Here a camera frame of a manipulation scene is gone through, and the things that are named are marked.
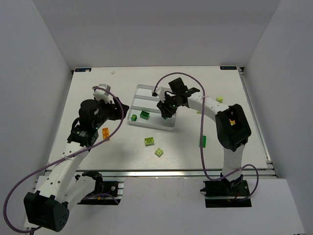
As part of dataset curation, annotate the aluminium table rail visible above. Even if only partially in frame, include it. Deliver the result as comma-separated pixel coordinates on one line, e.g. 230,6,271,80
46,168,277,178

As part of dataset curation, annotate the blue label sticker left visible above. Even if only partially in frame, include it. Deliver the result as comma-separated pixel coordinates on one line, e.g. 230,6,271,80
74,68,91,72

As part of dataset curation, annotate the blue label sticker right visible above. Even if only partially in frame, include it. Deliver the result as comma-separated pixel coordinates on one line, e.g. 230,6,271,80
220,66,237,71

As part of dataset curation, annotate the lime green lego brick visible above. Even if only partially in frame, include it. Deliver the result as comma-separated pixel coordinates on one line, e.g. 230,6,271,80
144,137,155,146

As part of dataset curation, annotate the dark green long lego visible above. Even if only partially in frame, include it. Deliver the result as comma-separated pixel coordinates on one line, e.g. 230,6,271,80
199,135,206,148

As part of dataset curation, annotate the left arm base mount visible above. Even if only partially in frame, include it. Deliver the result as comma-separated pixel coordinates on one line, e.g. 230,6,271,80
74,171,123,205

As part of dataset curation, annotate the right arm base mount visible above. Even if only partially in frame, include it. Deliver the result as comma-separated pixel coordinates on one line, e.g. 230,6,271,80
200,174,252,208

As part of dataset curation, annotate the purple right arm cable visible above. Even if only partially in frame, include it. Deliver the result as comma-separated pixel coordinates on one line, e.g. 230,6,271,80
153,72,260,202

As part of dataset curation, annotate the dark green lego brick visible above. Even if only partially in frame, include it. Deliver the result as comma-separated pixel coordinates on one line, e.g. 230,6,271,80
140,111,150,120

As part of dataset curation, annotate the blue label sticker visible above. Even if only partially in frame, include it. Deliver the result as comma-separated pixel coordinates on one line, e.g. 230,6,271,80
220,66,237,71
74,68,91,72

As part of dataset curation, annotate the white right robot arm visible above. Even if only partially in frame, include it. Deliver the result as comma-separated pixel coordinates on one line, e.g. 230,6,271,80
152,77,251,184

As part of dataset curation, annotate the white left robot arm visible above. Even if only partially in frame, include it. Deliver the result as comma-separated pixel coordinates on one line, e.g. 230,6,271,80
23,98,129,232

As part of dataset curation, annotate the white divided sorting tray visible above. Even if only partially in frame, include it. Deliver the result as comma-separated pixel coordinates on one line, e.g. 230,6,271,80
127,84,176,131

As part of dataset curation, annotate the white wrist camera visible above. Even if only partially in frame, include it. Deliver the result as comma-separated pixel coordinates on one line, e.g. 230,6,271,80
93,84,111,104
152,87,167,103

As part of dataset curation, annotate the yellow orange long lego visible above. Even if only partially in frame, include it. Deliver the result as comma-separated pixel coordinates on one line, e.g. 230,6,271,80
102,128,110,140

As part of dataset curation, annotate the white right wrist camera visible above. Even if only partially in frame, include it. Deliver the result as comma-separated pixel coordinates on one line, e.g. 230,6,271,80
152,87,167,103

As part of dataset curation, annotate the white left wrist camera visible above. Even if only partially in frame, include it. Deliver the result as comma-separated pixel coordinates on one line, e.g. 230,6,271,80
93,84,111,104

